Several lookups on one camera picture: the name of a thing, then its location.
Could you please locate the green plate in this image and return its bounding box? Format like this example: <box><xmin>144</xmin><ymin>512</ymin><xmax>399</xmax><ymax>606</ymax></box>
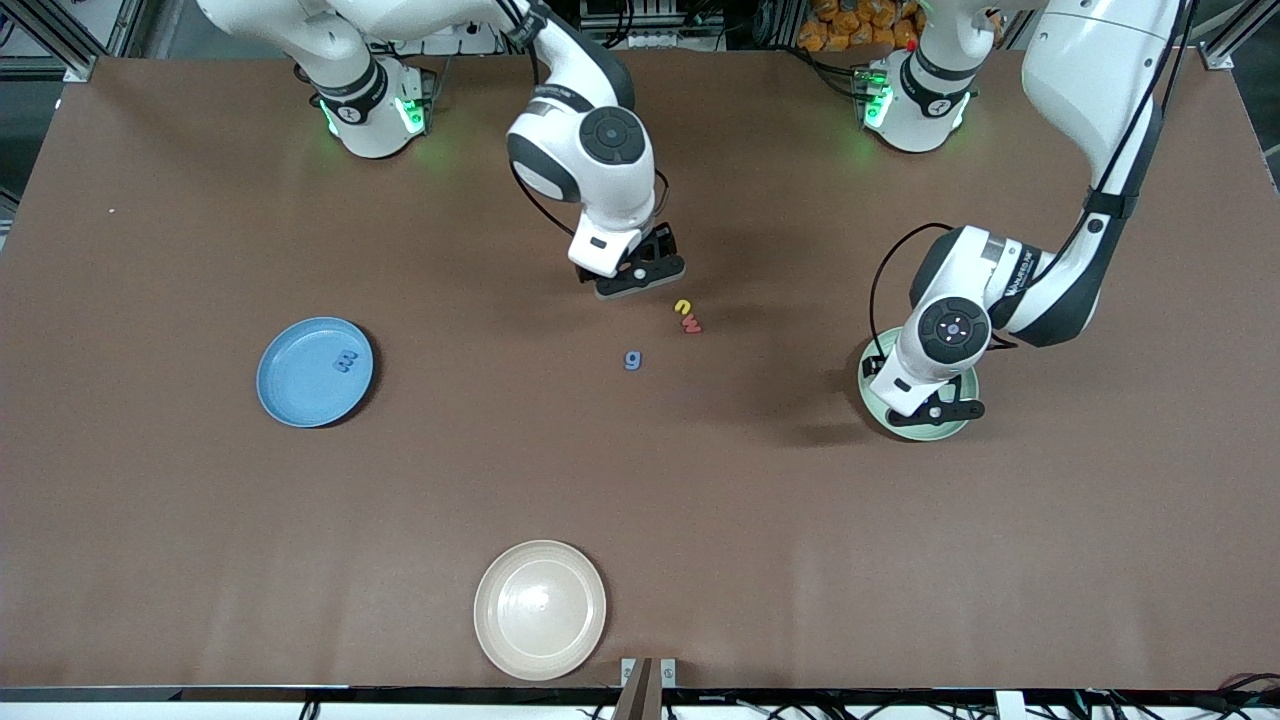
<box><xmin>857</xmin><ymin>326</ymin><xmax>980</xmax><ymax>442</ymax></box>

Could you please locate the black electronics box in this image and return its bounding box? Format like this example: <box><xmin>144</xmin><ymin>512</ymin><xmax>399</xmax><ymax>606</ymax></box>
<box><xmin>578</xmin><ymin>0</ymin><xmax>726</xmax><ymax>51</ymax></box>

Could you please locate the orange packets pile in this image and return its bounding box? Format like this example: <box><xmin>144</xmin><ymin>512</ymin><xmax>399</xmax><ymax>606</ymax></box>
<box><xmin>798</xmin><ymin>0</ymin><xmax>921</xmax><ymax>53</ymax></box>

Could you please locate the blue plate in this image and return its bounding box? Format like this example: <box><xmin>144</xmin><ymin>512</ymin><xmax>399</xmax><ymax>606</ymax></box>
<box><xmin>256</xmin><ymin>317</ymin><xmax>375</xmax><ymax>429</ymax></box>

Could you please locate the beige plate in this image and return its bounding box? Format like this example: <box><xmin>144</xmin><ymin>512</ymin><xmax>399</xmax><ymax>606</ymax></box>
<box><xmin>473</xmin><ymin>540</ymin><xmax>608</xmax><ymax>682</ymax></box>

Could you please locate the metal mount bracket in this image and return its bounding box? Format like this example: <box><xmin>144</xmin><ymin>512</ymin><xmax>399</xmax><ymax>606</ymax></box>
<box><xmin>612</xmin><ymin>656</ymin><xmax>678</xmax><ymax>720</ymax></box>

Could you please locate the aluminium frame post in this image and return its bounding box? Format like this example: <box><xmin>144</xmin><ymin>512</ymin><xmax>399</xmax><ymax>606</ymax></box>
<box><xmin>1195</xmin><ymin>0</ymin><xmax>1280</xmax><ymax>71</ymax></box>
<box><xmin>10</xmin><ymin>0</ymin><xmax>141</xmax><ymax>83</ymax></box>

